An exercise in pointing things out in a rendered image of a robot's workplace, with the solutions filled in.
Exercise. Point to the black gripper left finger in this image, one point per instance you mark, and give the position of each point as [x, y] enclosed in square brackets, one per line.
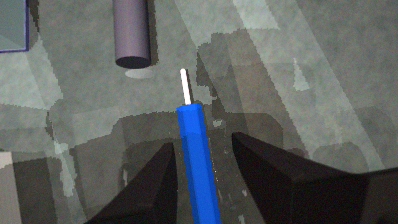
[150, 197]

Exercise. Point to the blue stylus with white tip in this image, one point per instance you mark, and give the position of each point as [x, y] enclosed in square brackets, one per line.
[198, 168]

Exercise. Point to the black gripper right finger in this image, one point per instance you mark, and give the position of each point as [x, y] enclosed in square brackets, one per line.
[290, 189]

